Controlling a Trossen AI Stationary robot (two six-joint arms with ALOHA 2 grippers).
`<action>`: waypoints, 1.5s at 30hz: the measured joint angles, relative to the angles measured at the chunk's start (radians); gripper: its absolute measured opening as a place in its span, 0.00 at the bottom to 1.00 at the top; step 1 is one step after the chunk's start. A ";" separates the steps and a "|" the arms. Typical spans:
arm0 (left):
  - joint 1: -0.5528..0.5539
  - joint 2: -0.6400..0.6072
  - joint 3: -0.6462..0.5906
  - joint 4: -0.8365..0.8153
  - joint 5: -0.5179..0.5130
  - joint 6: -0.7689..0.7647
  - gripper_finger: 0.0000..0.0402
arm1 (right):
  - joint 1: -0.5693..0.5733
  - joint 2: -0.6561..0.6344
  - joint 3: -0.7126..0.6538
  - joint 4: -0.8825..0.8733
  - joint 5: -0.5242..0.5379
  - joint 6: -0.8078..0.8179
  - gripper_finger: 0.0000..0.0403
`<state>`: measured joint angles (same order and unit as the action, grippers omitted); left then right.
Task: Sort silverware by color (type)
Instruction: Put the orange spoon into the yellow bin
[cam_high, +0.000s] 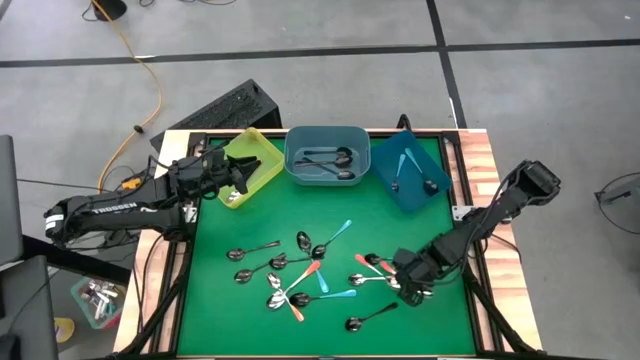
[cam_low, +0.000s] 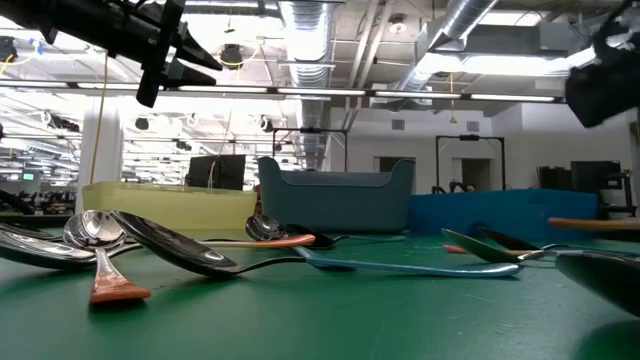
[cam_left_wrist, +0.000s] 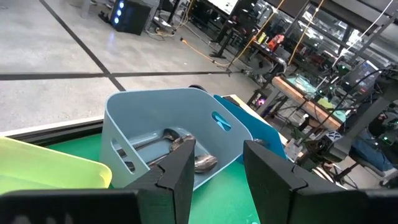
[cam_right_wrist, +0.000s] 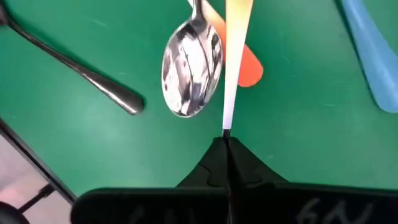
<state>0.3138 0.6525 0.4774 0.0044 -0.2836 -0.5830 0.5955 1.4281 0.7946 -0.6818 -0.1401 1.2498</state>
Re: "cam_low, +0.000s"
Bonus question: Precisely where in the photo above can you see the black background robot arms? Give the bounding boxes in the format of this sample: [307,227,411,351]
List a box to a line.
[427,178,481,195]

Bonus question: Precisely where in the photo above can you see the black monitor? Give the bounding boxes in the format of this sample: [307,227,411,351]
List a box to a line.
[185,153,247,192]

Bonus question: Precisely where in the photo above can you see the white structural column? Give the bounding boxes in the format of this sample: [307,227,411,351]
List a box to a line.
[74,97,125,214]

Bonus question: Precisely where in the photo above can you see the black workstation equipment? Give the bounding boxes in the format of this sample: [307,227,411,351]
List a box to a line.
[537,159,639,219]

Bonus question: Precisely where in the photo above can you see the long linear ceiling light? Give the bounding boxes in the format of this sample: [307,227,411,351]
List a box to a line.
[0,79,569,107]

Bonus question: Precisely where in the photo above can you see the black metal frame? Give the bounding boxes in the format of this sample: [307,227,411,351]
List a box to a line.
[272,127,350,172]
[434,133,506,192]

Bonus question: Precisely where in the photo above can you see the green table mat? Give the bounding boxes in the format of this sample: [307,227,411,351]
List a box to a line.
[0,219,640,360]

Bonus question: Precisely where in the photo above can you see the yellow hanging cable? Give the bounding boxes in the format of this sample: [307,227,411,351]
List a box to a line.
[88,54,114,185]

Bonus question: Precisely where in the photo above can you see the black ceiling camera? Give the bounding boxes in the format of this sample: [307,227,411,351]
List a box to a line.
[0,35,19,64]
[219,43,245,70]

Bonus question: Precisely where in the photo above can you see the silver spiral air duct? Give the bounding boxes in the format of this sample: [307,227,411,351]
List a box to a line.
[394,0,501,94]
[277,0,335,171]

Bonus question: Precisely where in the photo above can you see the black metal spoon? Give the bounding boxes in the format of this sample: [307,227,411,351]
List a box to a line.
[474,224,541,251]
[0,220,56,241]
[139,212,254,244]
[554,252,640,319]

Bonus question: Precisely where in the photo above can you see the grey-blue plastic bin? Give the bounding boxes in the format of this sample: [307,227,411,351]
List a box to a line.
[256,155,416,235]

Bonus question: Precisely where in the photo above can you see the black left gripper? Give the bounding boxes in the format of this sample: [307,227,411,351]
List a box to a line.
[107,0,224,109]

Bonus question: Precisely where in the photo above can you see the yellow-green plastic bin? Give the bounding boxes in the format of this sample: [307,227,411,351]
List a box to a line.
[82,180,259,232]

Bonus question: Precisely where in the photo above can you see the blue plastic bin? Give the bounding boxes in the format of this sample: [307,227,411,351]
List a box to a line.
[407,188,600,242]

